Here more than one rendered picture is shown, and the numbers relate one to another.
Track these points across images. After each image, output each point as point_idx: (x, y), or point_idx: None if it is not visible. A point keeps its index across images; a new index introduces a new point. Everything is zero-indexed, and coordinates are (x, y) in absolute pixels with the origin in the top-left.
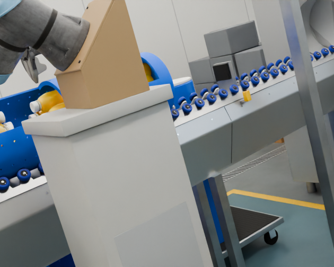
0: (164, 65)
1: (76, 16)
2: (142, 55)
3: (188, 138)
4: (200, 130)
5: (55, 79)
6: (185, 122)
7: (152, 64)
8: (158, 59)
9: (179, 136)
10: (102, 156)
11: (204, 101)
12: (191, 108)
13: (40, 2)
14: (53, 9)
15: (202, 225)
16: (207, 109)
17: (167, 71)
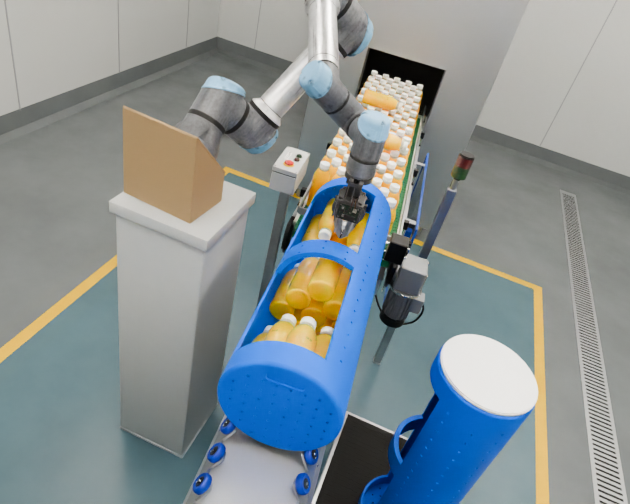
0: (229, 367)
1: (180, 125)
2: (270, 343)
3: (208, 449)
4: (196, 476)
5: (320, 244)
6: (213, 444)
7: (243, 348)
8: (242, 360)
9: (217, 434)
10: None
11: (193, 489)
12: (207, 455)
13: (196, 98)
14: (192, 109)
15: (118, 302)
16: (190, 500)
17: (223, 372)
